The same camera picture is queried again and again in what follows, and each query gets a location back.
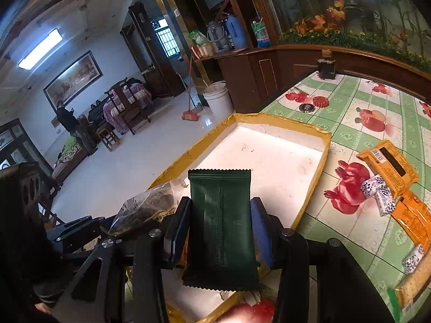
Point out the framed wall painting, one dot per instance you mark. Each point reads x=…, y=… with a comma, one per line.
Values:
x=72, y=80

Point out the clear bag of dark snacks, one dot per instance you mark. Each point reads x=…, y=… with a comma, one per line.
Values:
x=144, y=205

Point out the wooden bench with cushion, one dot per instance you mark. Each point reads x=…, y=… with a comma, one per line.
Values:
x=69, y=156

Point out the brown wooden cabinet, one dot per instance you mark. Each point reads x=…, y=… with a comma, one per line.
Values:
x=242, y=80

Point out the dark wooden chair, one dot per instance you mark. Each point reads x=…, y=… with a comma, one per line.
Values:
x=126, y=107

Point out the dark green snack packet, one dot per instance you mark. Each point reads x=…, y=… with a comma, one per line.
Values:
x=219, y=225

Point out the grey thermos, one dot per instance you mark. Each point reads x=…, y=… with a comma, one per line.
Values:
x=217, y=37

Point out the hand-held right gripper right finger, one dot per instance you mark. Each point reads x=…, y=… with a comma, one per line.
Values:
x=261, y=232

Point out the glass partition with flowers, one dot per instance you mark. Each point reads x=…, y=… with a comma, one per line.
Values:
x=353, y=6

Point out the green and white bag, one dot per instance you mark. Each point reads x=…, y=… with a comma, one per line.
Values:
x=261, y=35

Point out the red broom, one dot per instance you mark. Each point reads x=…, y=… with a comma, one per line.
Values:
x=190, y=115

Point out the white plastic bucket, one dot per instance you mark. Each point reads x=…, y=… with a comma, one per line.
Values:
x=219, y=102

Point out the black spotted white candy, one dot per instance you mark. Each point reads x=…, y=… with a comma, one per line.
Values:
x=373, y=186
x=385, y=203
x=414, y=259

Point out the small cardboard box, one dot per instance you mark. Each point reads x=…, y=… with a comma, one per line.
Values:
x=206, y=50

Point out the wooden stool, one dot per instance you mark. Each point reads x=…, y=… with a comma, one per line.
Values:
x=107, y=138

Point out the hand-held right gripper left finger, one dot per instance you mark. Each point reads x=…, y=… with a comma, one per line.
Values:
x=176, y=228

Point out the red bottle cap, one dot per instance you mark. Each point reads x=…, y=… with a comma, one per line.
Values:
x=320, y=101

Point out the blue thermos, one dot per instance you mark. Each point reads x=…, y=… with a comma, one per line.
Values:
x=236, y=33

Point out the orange packet with black stripe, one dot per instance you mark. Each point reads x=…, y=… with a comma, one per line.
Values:
x=390, y=165

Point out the table with pink cloth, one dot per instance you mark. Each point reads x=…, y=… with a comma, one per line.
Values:
x=141, y=94

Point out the clear cracker packet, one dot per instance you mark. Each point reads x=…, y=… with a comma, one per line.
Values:
x=414, y=286

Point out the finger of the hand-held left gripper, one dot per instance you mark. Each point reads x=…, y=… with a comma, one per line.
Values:
x=77, y=225
x=91, y=242

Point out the orange snack packet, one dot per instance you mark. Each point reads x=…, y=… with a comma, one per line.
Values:
x=414, y=218

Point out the dark jar with cork lid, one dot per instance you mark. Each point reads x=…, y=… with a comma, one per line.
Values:
x=326, y=69

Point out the white tray with yellow rim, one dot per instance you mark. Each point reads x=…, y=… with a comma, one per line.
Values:
x=269, y=161

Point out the rectangular ceiling light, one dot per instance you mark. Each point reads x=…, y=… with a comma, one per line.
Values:
x=40, y=49

